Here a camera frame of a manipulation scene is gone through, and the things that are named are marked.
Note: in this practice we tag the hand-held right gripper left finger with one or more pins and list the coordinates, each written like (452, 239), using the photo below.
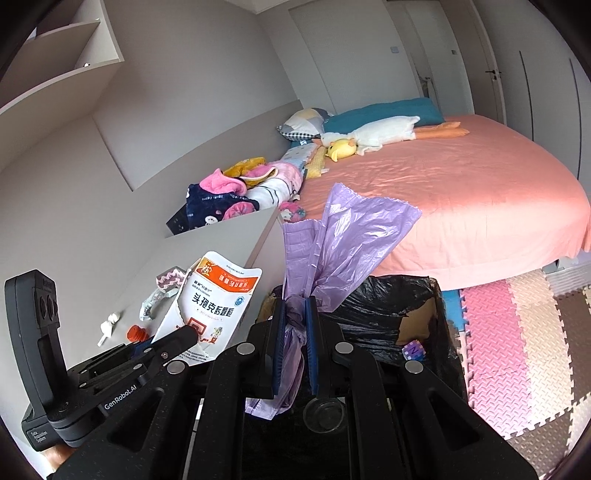
(277, 341)

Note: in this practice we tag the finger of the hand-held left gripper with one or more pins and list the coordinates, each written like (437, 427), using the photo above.
(138, 348)
(173, 344)

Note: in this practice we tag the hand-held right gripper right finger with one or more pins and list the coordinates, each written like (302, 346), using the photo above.
(311, 346)

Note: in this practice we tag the white orange medicine box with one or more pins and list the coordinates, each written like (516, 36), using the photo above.
(217, 304)

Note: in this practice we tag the black trash bag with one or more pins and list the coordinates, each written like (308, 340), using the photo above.
(369, 304)

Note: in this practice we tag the colourful letter cube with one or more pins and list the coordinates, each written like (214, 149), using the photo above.
(414, 351)

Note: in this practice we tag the purple plastic bag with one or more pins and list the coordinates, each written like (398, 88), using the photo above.
(351, 226)

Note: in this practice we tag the red bottle cap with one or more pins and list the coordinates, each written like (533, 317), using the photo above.
(136, 332)

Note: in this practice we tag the white plastic hook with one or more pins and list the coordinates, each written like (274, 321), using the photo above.
(108, 323)

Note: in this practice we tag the silver foil wrapper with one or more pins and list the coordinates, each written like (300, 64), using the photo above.
(150, 307)

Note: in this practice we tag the pink patterned wrapper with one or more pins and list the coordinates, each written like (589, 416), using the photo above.
(168, 278)

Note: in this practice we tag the dark box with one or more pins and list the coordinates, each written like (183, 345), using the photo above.
(178, 221)

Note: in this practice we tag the navy patterned blanket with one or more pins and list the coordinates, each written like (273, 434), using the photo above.
(203, 203)

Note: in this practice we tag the white cartoon print blanket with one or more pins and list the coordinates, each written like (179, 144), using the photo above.
(277, 180)

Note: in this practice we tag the pink fleece garment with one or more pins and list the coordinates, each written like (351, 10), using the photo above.
(219, 182)

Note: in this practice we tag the yellow garment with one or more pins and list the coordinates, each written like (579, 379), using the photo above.
(244, 166)

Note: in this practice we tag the foam puzzle floor mat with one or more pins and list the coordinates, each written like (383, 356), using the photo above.
(508, 346)

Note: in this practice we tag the yellow duck plush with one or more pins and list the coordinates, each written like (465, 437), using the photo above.
(341, 147)

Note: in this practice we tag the bed with pink sheet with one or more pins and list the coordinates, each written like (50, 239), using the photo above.
(461, 198)

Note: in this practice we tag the checked patchwork pillow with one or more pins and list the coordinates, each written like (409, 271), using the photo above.
(302, 122)

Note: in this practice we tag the white goose plush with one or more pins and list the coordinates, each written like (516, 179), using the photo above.
(383, 131)

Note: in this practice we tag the teal pillow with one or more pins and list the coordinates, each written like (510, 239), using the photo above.
(383, 113)

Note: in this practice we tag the white wardrobe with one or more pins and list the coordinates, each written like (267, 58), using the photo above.
(545, 83)

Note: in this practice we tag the white wall shelf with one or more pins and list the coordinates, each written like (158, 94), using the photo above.
(55, 46)

